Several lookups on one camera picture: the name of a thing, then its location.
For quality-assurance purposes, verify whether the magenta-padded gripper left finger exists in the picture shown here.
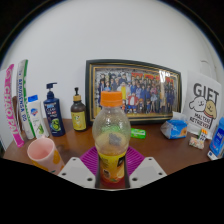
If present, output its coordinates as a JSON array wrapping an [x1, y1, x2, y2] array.
[[57, 146, 101, 190]]

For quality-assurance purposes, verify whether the blue detergent bottle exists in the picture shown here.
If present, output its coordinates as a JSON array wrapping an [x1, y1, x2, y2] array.
[[209, 116, 224, 158]]

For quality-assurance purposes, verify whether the orange-capped juice bottle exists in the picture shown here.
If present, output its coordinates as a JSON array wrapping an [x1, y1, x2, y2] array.
[[91, 90, 132, 184]]

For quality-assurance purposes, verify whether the framed group photo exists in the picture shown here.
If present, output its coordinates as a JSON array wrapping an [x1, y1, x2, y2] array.
[[84, 59, 183, 126]]

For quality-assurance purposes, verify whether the dark blue pump bottle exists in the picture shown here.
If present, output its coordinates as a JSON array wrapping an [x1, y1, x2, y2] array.
[[43, 82, 66, 138]]

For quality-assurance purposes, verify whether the white paper gift bag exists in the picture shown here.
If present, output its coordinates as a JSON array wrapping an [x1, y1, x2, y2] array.
[[181, 69, 223, 136]]

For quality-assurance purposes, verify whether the blue tissue pack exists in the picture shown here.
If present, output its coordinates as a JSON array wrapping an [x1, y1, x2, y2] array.
[[160, 111, 188, 140]]

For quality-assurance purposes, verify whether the small white remote control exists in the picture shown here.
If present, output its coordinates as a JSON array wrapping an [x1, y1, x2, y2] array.
[[207, 150, 218, 161]]

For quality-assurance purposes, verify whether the tall pink printed box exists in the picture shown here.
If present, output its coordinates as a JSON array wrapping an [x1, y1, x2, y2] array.
[[3, 63, 26, 148]]

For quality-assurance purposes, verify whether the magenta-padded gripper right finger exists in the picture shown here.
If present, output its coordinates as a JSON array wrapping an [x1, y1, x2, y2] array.
[[123, 146, 168, 190]]

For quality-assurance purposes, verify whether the small beige snack packet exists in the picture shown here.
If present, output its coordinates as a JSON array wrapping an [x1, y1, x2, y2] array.
[[188, 135, 205, 150]]

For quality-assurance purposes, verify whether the small green packet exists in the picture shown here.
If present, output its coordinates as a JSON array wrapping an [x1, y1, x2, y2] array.
[[130, 127, 147, 140]]

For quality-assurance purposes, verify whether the brown yellow-labelled pump bottle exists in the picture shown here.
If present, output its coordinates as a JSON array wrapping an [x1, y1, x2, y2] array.
[[70, 87, 88, 132]]

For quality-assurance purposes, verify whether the pink and yellow mug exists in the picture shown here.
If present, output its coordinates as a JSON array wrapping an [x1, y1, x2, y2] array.
[[27, 137, 65, 176]]

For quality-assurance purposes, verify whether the white blue-capped shampoo bottle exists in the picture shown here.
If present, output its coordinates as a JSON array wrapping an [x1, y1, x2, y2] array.
[[27, 94, 50, 138]]

